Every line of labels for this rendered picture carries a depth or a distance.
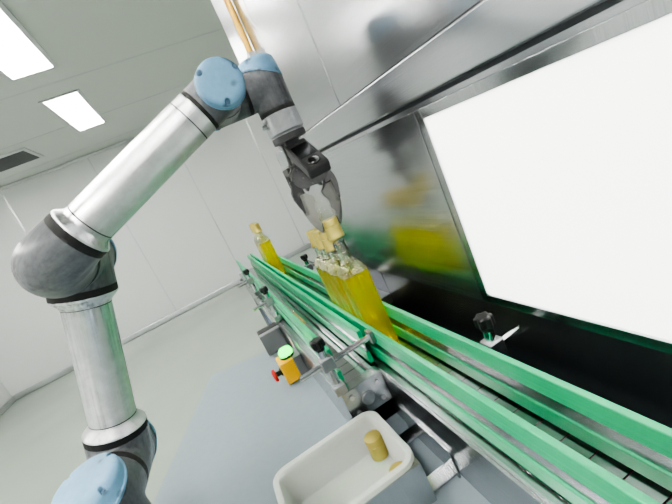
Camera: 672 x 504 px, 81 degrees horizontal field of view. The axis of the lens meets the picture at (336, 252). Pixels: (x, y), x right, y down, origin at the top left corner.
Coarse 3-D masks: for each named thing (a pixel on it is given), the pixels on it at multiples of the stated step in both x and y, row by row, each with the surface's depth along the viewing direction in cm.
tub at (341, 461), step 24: (336, 432) 74; (360, 432) 75; (384, 432) 70; (312, 456) 72; (336, 456) 74; (360, 456) 75; (408, 456) 61; (288, 480) 71; (312, 480) 72; (336, 480) 73; (360, 480) 70; (384, 480) 59
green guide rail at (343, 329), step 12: (252, 264) 238; (276, 276) 158; (288, 288) 143; (300, 300) 132; (312, 300) 111; (312, 312) 120; (324, 312) 102; (324, 324) 111; (336, 324) 95; (348, 324) 86; (348, 336) 91; (360, 336) 81; (360, 348) 85; (372, 360) 83
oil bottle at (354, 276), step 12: (348, 264) 83; (360, 264) 83; (348, 276) 82; (360, 276) 83; (348, 288) 83; (360, 288) 83; (372, 288) 84; (360, 300) 84; (372, 300) 85; (360, 312) 84; (372, 312) 85; (384, 312) 86; (372, 324) 85; (384, 324) 86; (396, 336) 88
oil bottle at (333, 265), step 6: (330, 264) 90; (336, 264) 88; (330, 270) 90; (336, 270) 88; (330, 276) 92; (336, 276) 88; (336, 282) 89; (336, 288) 92; (342, 288) 88; (342, 294) 90; (342, 300) 92; (348, 300) 89; (348, 306) 90; (348, 312) 93
